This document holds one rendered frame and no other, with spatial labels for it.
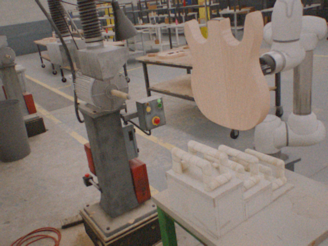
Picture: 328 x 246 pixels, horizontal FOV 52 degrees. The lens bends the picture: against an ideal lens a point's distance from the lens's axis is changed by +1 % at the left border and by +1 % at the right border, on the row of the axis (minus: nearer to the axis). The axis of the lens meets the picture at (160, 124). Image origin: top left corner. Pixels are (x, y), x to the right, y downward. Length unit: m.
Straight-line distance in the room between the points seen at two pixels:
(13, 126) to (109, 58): 3.06
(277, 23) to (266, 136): 0.88
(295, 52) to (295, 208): 0.60
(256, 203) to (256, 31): 0.63
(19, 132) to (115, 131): 2.54
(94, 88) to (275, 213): 1.22
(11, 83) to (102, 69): 3.84
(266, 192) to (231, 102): 0.38
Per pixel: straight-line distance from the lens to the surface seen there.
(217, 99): 1.28
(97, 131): 2.27
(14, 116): 4.64
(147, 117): 2.22
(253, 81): 1.13
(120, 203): 2.54
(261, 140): 2.15
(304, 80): 2.08
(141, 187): 2.56
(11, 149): 4.75
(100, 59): 1.72
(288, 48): 1.45
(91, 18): 1.86
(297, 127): 2.14
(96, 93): 2.04
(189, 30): 1.29
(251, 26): 1.08
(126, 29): 1.87
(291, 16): 1.43
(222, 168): 1.21
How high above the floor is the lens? 1.75
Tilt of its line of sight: 21 degrees down
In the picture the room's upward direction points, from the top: 8 degrees counter-clockwise
